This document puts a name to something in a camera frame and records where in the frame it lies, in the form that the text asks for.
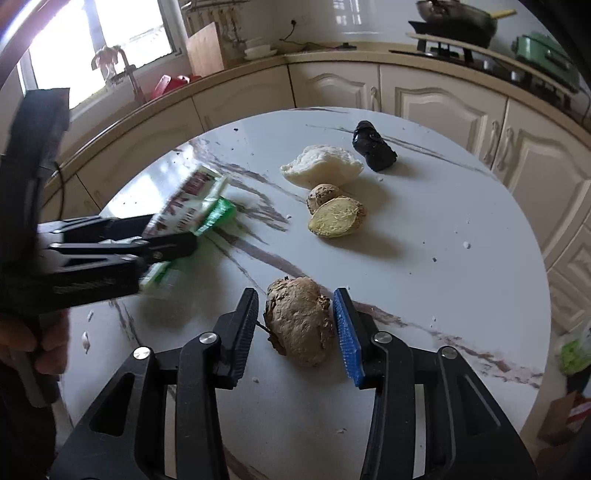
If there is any small brown ginger piece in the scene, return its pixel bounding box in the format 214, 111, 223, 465
307, 183, 343, 214

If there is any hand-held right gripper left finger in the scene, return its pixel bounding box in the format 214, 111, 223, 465
50, 287, 260, 480

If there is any red plastic basin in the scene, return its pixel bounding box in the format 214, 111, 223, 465
152, 74, 201, 100

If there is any kitchen window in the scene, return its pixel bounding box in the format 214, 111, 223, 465
18, 0, 178, 109

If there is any green cooking pot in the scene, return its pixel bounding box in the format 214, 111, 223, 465
512, 32, 581, 90

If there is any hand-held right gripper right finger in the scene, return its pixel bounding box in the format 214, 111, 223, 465
332, 287, 539, 480

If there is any stack of white bowls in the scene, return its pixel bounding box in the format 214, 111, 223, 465
244, 39, 278, 61

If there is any white crumpled tissue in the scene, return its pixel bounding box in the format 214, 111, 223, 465
281, 144, 365, 189

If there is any black power cord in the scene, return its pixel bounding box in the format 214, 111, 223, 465
279, 19, 319, 47

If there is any black crumpled plastic bag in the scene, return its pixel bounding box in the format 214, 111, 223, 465
352, 120, 399, 172

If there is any cut yellow ginger piece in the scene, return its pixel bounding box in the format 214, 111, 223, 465
308, 196, 368, 239

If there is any person's left forearm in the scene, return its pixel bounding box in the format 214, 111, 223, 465
0, 364, 61, 480

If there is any gas stove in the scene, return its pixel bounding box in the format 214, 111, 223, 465
406, 32, 578, 97

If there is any person's left hand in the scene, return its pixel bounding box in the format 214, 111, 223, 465
0, 310, 71, 377

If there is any black wok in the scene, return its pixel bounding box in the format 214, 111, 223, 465
406, 0, 518, 49

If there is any wooden cutting board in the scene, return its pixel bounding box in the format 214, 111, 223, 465
185, 21, 225, 77

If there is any open cardboard box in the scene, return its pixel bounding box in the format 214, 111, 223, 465
538, 390, 591, 446

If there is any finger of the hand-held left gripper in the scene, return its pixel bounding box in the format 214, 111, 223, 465
46, 231, 198, 266
39, 213, 155, 241

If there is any large brown ginger root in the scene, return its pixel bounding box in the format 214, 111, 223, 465
264, 276, 337, 367

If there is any metal sink faucet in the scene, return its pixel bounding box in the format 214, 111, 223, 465
92, 45, 147, 104

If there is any white and green rice bag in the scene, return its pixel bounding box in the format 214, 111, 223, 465
556, 323, 591, 377

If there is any green and red snack wrapper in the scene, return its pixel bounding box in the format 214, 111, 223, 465
139, 167, 237, 301

